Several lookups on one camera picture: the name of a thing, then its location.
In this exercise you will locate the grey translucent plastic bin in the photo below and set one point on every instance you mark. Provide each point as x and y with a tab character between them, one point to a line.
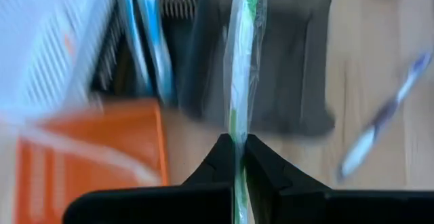
291	64

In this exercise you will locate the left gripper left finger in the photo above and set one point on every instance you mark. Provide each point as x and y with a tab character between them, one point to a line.
152	207

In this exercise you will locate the blue toothbrush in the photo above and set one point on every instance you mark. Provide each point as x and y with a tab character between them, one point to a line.
135	40
157	47

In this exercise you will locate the white perforated plastic basket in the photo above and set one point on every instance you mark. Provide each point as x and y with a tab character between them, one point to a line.
40	47

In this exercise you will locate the orange plastic basket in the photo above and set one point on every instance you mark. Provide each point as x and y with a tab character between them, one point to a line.
101	122

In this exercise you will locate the green toothbrush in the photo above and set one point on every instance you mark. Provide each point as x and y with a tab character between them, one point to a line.
242	64

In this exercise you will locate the black plastic basket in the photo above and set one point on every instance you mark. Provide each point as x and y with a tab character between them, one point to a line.
176	0

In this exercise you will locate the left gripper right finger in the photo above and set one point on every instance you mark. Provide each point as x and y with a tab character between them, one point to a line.
322	207

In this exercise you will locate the purple toothbrush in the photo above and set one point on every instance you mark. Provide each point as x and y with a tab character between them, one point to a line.
383	115

